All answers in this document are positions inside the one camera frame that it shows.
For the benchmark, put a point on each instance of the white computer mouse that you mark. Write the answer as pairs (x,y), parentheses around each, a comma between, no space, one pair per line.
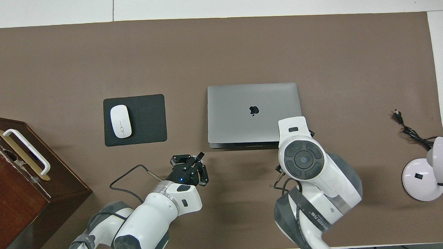
(120,121)

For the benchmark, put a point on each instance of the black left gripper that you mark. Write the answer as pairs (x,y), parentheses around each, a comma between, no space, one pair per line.
(184,175)

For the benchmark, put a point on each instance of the dark brown wooden box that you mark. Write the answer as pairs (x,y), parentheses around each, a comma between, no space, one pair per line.
(21,205)

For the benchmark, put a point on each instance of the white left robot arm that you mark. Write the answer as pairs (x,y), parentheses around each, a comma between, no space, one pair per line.
(151,219)

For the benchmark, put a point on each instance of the white desk lamp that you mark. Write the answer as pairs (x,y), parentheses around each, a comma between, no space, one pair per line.
(422,180)

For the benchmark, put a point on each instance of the black mouse pad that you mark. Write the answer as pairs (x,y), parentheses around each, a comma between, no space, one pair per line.
(147,119)

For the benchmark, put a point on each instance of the grey apple laptop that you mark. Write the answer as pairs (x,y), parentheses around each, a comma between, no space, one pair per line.
(243,116)

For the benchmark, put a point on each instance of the brown table mat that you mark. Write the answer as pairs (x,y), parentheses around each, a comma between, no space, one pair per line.
(219,58)

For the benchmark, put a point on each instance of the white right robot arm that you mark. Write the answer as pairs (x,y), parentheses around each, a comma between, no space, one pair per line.
(312,180)

